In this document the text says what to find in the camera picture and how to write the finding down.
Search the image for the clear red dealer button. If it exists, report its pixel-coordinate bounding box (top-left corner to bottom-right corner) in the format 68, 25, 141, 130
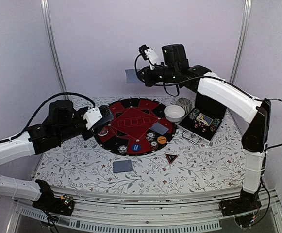
98, 127, 109, 137

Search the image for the black triangular all-in marker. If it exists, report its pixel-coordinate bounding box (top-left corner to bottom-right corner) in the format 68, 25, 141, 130
165, 153, 178, 164

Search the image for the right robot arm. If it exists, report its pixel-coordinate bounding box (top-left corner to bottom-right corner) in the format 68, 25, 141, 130
135, 44, 271, 212

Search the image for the poker chip stack right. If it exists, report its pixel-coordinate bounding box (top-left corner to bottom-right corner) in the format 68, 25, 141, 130
210, 118, 221, 132

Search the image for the poker chip stack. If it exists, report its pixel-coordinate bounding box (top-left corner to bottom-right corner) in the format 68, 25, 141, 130
189, 108, 200, 120
210, 118, 221, 132

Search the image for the poker chip stack left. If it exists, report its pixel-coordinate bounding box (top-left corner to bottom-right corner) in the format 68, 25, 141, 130
189, 108, 200, 120

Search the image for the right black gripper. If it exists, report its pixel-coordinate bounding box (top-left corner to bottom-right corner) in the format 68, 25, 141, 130
138, 62, 178, 87

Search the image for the aluminium front rail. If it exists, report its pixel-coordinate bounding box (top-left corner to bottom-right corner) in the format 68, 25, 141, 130
6, 188, 282, 233

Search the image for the orange big blind button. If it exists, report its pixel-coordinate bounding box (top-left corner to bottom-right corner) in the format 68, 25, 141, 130
157, 136, 167, 144

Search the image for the round red black poker mat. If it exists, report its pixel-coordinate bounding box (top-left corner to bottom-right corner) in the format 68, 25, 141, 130
94, 98, 177, 156

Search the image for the red hundred poker chip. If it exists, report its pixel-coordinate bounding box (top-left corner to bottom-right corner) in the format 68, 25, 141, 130
150, 141, 158, 150

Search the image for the aluminium frame post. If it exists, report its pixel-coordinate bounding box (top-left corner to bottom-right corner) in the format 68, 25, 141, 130
230, 0, 252, 84
40, 0, 67, 92

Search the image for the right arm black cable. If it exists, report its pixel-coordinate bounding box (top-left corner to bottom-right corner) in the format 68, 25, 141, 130
162, 75, 282, 149

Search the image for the white ceramic bowl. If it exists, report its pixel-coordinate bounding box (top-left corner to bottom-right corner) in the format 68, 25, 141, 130
164, 105, 185, 123

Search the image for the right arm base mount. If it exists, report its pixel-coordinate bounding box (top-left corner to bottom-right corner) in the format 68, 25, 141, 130
218, 184, 271, 229

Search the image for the blue ten poker chip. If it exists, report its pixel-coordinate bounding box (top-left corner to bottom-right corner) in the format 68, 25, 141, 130
118, 145, 128, 154

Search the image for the right aluminium frame post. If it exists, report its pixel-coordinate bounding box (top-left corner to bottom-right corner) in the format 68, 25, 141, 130
230, 0, 252, 84

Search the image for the left aluminium frame post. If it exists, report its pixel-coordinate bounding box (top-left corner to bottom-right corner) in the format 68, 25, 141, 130
40, 0, 67, 92

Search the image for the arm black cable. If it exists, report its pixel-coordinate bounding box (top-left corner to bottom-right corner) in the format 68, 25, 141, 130
162, 75, 282, 149
0, 91, 95, 149

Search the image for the blue small blind button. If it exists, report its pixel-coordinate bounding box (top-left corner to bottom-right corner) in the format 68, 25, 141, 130
131, 144, 142, 152

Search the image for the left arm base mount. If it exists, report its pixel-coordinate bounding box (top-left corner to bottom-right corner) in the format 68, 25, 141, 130
32, 179, 75, 216

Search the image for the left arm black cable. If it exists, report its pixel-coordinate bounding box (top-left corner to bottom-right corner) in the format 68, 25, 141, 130
0, 91, 95, 149

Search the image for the card deck in case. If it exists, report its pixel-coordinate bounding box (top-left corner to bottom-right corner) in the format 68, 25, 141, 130
196, 113, 213, 126

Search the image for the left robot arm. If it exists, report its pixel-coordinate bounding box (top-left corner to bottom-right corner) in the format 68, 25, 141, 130
0, 100, 114, 211

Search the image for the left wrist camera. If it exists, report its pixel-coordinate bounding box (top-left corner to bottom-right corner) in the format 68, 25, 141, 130
83, 108, 102, 130

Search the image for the aluminium poker chip case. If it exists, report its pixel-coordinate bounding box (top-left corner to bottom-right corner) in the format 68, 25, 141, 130
178, 93, 227, 145

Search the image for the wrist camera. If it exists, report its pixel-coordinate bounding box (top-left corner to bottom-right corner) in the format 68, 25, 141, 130
83, 108, 102, 130
138, 44, 161, 70

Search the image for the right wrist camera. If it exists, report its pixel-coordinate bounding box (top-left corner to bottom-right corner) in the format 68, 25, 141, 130
138, 44, 161, 70

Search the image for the dealt playing card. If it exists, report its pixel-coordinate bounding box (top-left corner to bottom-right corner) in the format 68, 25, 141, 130
150, 123, 169, 135
113, 160, 133, 173
125, 69, 142, 84

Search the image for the grey striped ceramic mug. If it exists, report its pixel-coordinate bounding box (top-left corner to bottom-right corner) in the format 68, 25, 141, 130
176, 97, 192, 114

